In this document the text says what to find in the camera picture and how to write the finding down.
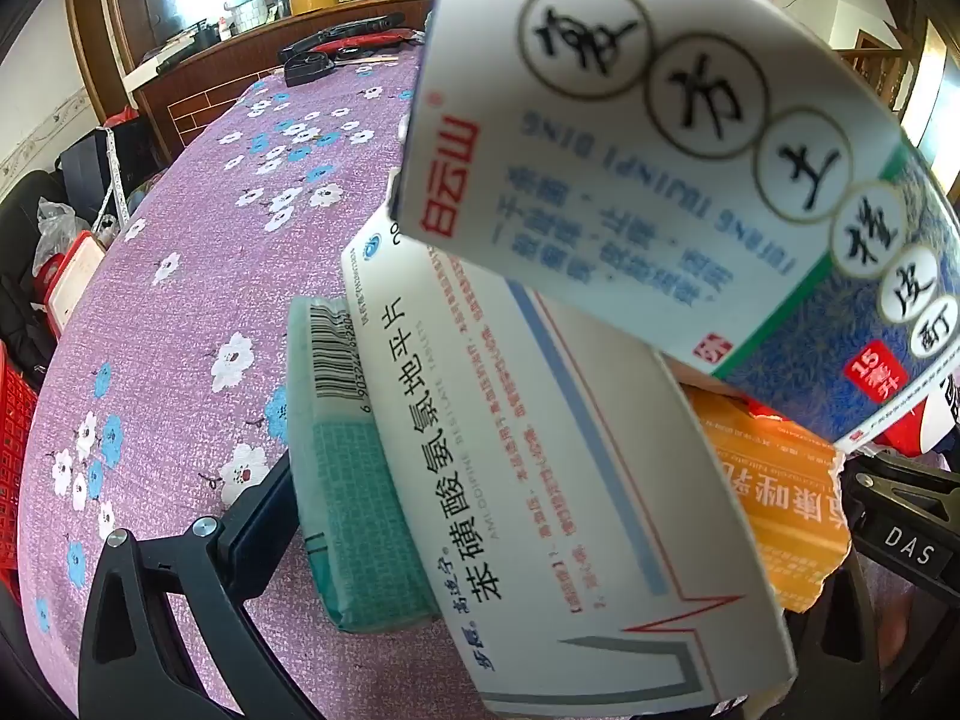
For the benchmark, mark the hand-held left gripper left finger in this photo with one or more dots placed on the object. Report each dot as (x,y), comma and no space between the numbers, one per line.
(247,532)

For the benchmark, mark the red plastic basket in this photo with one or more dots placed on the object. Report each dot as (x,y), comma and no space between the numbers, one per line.
(15,465)

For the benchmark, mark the red white tray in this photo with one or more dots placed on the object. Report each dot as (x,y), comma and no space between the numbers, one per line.
(75,277)

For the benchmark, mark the blue white medicine box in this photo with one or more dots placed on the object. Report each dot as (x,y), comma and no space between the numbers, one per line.
(637,127)

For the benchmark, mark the black red pouch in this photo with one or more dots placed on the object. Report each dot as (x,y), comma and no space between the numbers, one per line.
(352,34)

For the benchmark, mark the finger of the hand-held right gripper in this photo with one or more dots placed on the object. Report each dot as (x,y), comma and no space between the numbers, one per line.
(892,487)

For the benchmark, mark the green medicine box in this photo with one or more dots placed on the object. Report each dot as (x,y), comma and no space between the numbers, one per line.
(352,502)

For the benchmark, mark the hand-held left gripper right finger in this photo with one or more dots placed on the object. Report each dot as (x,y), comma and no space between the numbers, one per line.
(832,660)

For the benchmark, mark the black sofa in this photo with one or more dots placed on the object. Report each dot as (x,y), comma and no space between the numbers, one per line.
(19,202)

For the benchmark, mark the crinkled plastic bag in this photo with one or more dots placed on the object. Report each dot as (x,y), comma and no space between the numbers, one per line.
(56,225)

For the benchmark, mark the orange torn carton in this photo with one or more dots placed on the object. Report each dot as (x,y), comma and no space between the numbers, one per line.
(780,510)

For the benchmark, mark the black car key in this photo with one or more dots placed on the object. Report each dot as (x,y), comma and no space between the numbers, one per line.
(307,69)

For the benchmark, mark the white lace ribbon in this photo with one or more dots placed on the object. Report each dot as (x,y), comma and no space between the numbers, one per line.
(114,180)

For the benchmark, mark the purple floral tablecloth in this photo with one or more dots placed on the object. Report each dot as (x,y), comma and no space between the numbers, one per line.
(187,315)

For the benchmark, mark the black paper bag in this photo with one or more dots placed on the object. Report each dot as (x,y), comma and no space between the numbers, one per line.
(90,165)

